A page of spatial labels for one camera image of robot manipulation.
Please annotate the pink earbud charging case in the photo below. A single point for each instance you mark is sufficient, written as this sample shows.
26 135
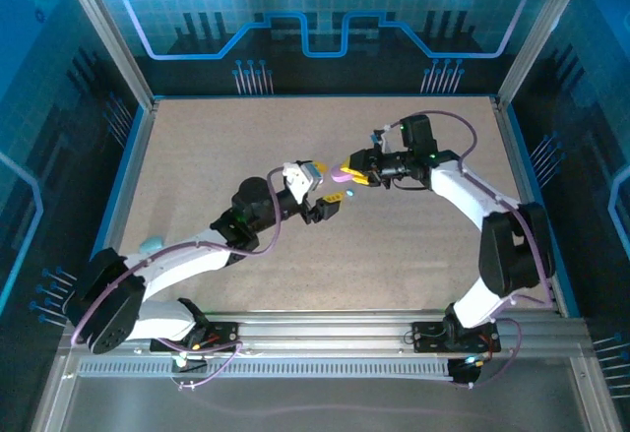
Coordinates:
340 173

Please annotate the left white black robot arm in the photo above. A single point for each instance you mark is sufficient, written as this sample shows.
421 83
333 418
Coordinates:
187 265

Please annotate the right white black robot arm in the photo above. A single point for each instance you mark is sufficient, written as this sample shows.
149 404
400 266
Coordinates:
467 196

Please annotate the blue table edge strip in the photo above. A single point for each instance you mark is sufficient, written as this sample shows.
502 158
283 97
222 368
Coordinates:
117 181
320 96
532 181

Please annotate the grey metal shelf plate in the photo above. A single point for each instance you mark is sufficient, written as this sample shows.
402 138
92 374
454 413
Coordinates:
147 407

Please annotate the aluminium table side rail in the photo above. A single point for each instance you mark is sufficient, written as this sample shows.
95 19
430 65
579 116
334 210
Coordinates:
522 181
128 181

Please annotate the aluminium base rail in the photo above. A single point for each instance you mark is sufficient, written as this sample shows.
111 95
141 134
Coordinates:
320 333

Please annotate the aluminium frame post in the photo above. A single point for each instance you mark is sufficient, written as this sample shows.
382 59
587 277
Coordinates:
109 33
539 33

